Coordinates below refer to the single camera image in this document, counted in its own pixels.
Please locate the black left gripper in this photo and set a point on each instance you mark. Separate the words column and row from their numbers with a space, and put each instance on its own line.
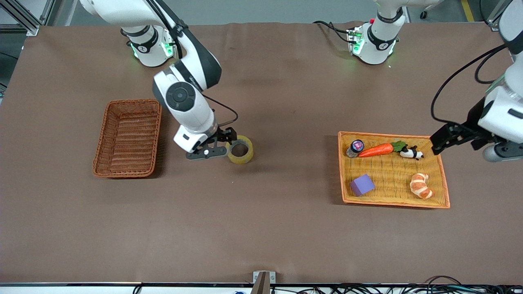
column 474, row 118

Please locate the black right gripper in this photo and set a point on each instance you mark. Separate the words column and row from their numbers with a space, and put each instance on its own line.
column 222, row 135

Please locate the clear yellowish tape roll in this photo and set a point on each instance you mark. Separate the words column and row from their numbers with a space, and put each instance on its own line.
column 241, row 160

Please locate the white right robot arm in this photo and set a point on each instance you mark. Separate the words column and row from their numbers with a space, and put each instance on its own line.
column 184, row 98

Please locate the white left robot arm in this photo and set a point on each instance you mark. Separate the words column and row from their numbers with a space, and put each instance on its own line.
column 378, row 49

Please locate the flat orange wicker basket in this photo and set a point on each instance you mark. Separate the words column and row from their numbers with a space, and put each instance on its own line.
column 388, row 179

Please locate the deep brown wicker basket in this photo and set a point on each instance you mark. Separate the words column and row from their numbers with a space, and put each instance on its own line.
column 128, row 139

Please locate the small panda figure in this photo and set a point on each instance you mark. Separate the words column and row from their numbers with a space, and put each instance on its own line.
column 408, row 153

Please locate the toy croissant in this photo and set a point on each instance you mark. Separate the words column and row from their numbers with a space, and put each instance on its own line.
column 421, row 188

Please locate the table cover sheet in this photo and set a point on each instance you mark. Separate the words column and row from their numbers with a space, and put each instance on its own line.
column 261, row 204

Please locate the orange toy carrot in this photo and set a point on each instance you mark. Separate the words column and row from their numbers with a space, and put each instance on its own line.
column 376, row 150

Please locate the small jar purple lid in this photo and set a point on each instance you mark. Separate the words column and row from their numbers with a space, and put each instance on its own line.
column 356, row 146

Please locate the purple cube block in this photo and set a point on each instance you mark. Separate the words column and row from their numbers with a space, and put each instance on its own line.
column 362, row 185

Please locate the black caster wheel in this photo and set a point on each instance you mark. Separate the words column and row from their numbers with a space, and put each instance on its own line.
column 424, row 15

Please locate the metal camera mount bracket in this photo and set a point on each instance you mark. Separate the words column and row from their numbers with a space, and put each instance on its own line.
column 263, row 281

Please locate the aluminium frame post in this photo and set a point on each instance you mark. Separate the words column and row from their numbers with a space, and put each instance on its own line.
column 24, row 16

